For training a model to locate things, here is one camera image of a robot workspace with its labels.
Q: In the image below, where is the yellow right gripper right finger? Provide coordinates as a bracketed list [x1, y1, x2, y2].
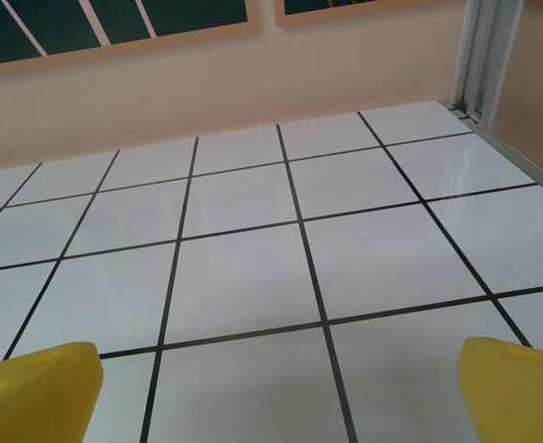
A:
[457, 336, 543, 443]

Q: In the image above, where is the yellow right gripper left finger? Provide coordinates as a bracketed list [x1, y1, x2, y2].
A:
[0, 341, 103, 443]

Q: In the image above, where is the aluminium table side rail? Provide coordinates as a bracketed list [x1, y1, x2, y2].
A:
[450, 104, 543, 208]

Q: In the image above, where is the aluminium frame post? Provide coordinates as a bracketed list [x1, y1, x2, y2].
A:
[451, 0, 526, 122]

